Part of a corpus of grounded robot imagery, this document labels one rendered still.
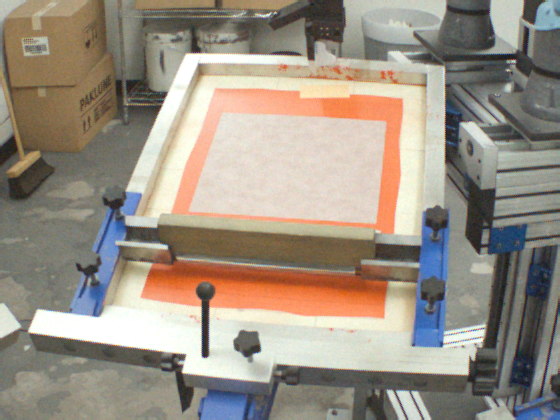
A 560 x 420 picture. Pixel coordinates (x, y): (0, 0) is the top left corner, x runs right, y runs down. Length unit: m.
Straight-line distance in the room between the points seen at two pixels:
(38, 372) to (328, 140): 1.70
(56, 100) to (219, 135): 3.01
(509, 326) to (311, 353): 1.08
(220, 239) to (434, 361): 0.43
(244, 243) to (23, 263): 2.43
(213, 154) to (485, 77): 0.78
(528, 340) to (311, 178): 0.91
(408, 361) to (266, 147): 0.65
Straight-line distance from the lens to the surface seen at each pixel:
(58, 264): 3.75
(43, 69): 4.69
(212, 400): 1.24
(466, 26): 2.15
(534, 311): 2.29
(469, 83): 2.18
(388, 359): 1.27
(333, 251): 1.43
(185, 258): 1.49
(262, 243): 1.44
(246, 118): 1.83
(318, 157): 1.72
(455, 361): 1.27
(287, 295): 1.47
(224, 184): 1.68
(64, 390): 3.02
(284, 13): 1.86
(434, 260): 1.46
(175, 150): 1.77
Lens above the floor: 1.87
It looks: 28 degrees down
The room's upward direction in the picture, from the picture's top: 1 degrees counter-clockwise
